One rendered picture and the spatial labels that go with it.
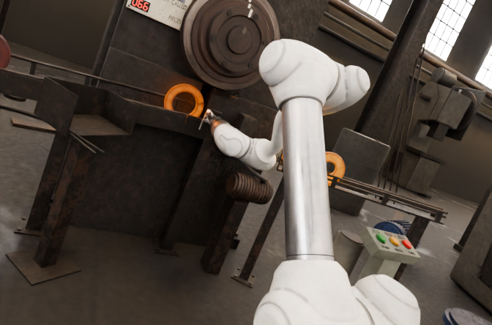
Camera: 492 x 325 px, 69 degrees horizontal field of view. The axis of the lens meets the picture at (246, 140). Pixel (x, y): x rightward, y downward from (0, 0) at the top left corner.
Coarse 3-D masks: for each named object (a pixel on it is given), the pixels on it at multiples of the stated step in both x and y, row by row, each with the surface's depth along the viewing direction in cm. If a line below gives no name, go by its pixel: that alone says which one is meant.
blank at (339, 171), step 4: (328, 152) 175; (332, 152) 176; (328, 156) 175; (332, 156) 174; (336, 156) 174; (328, 160) 175; (332, 160) 174; (336, 160) 174; (340, 160) 174; (336, 164) 174; (340, 164) 174; (344, 164) 174; (336, 168) 174; (340, 168) 174; (344, 168) 174; (336, 172) 175; (340, 172) 174; (344, 172) 174; (328, 176) 176; (340, 176) 174
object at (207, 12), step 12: (216, 0) 156; (228, 0) 157; (240, 0) 158; (252, 0) 162; (204, 12) 156; (216, 12) 156; (264, 12) 165; (204, 24) 155; (192, 36) 157; (204, 36) 157; (204, 48) 158; (204, 60) 161; (216, 72) 166; (228, 72) 166; (240, 72) 168; (252, 72) 172
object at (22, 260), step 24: (48, 96) 121; (72, 96) 114; (96, 96) 141; (48, 120) 120; (72, 120) 130; (96, 120) 139; (120, 120) 140; (72, 144) 133; (96, 144) 135; (72, 168) 132; (72, 192) 135; (48, 216) 137; (48, 240) 137; (24, 264) 136; (48, 264) 140; (72, 264) 147
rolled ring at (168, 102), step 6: (180, 84) 167; (186, 84) 167; (174, 90) 166; (180, 90) 167; (186, 90) 168; (192, 90) 168; (168, 96) 166; (174, 96) 167; (198, 96) 170; (168, 102) 166; (198, 102) 171; (168, 108) 167; (198, 108) 172; (192, 114) 172; (198, 114) 173
